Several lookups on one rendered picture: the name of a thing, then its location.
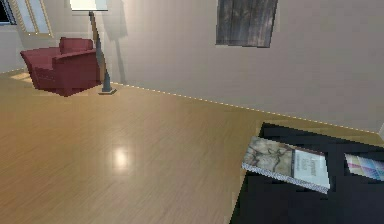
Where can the red armchair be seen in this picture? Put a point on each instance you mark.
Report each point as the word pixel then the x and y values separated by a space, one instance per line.
pixel 63 71

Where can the window with pale frame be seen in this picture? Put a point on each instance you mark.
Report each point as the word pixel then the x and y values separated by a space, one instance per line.
pixel 30 15

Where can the floor lamp with white shade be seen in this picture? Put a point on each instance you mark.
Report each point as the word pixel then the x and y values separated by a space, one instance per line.
pixel 99 50

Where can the dark wooden wall picture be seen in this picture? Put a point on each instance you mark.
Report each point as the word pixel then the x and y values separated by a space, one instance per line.
pixel 246 21

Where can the pastel checkered book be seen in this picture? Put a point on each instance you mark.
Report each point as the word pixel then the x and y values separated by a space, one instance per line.
pixel 365 166

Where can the black table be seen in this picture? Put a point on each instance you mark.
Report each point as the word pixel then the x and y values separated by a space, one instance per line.
pixel 300 203

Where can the open grey book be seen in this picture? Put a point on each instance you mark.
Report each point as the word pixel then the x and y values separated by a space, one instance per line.
pixel 283 160

